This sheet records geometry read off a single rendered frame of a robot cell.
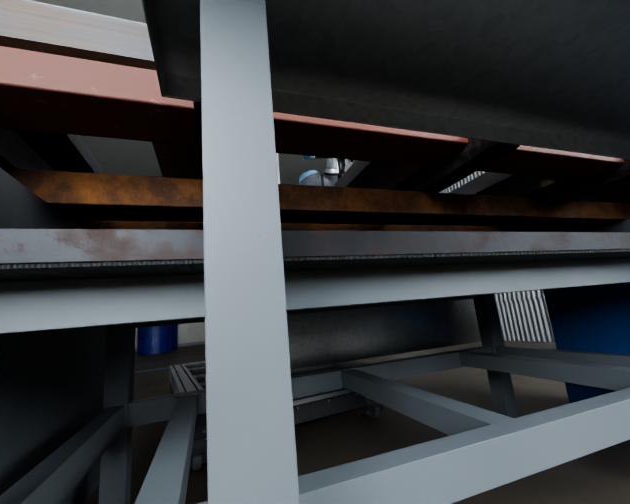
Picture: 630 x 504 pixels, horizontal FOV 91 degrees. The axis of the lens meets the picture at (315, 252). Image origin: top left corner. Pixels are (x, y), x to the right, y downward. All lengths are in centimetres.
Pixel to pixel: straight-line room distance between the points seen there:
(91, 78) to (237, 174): 33
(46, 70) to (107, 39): 8
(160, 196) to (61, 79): 18
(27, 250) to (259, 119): 24
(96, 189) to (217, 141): 40
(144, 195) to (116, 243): 23
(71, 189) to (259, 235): 44
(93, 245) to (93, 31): 28
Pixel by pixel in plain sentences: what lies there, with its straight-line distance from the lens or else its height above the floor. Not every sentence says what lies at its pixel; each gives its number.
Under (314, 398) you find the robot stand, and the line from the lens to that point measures 141.
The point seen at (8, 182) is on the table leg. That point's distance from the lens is 50.
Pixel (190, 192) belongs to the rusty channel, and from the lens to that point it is 55.
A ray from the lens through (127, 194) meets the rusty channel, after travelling 56.
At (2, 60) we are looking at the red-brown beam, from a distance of 52.
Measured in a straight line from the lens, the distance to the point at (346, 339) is 127.
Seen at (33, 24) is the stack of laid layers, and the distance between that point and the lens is 54.
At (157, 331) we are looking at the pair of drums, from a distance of 719.
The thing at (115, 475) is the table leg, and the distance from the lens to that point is 113.
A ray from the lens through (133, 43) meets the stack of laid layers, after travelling 51.
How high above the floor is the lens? 49
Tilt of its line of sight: 12 degrees up
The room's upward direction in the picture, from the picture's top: 5 degrees counter-clockwise
